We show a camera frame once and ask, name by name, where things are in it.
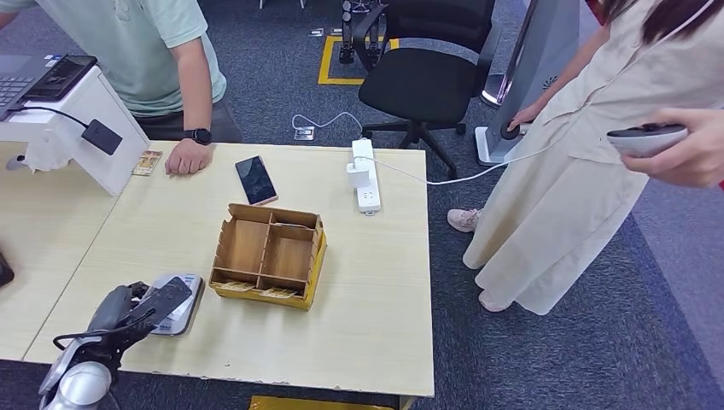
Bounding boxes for white desk riser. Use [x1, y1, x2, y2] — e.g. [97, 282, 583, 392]
[0, 65, 151, 197]

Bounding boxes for black device at desk edge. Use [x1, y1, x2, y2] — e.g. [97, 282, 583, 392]
[0, 249, 17, 289]

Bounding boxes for white handheld controller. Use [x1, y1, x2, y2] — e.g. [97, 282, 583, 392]
[606, 123, 690, 159]

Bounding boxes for grey kiosk stand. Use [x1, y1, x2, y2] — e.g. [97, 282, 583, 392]
[474, 0, 582, 167]

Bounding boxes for person's right hand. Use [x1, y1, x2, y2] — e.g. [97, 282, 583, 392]
[507, 103, 544, 132]

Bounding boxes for white power strip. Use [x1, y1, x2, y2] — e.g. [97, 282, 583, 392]
[351, 138, 382, 217]

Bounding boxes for white charger cable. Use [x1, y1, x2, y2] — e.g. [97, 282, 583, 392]
[361, 135, 567, 188]

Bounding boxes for person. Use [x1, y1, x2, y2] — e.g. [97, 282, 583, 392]
[0, 0, 244, 177]
[447, 0, 724, 317]

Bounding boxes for yellow floor tape square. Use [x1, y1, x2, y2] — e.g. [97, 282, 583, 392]
[318, 35, 400, 87]

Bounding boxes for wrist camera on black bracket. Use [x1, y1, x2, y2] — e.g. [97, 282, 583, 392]
[115, 276, 194, 341]

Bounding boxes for person's left hand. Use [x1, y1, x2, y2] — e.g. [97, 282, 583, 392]
[164, 139, 214, 177]
[620, 107, 724, 190]

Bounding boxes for grey card reader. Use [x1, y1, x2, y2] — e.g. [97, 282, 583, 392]
[138, 272, 205, 337]

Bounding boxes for black smartphone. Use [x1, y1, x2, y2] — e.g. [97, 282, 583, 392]
[24, 55, 99, 103]

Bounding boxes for black adapter cable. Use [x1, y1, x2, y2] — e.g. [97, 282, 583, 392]
[8, 103, 90, 129]

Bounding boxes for black adapter box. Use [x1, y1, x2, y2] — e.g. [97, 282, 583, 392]
[80, 119, 124, 156]

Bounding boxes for white charger plug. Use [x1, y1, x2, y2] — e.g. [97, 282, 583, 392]
[346, 161, 373, 190]

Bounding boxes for wooden compartment box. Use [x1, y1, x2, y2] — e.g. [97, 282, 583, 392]
[209, 203, 329, 312]

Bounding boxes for black office chair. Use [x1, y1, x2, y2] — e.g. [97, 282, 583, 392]
[353, 0, 502, 179]

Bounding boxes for white crumpled plastic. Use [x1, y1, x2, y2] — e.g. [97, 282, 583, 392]
[21, 138, 74, 173]

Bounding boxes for yellow board under table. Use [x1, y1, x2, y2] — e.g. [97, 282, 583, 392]
[249, 395, 397, 410]

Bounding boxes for white floor cable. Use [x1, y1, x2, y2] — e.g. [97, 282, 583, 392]
[290, 112, 365, 140]

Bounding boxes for black robot legs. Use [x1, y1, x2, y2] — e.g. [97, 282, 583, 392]
[338, 0, 391, 72]

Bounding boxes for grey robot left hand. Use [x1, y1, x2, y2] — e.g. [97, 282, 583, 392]
[87, 281, 151, 336]

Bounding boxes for pink shoe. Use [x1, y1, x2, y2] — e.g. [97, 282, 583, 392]
[477, 288, 513, 313]
[447, 208, 482, 234]

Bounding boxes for smartphone with pink rim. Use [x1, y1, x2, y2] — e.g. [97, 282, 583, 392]
[234, 155, 279, 207]

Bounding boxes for grey laptop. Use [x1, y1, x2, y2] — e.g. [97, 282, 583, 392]
[0, 53, 66, 123]

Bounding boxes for gold card stack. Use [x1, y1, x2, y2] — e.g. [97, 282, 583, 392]
[131, 149, 164, 178]

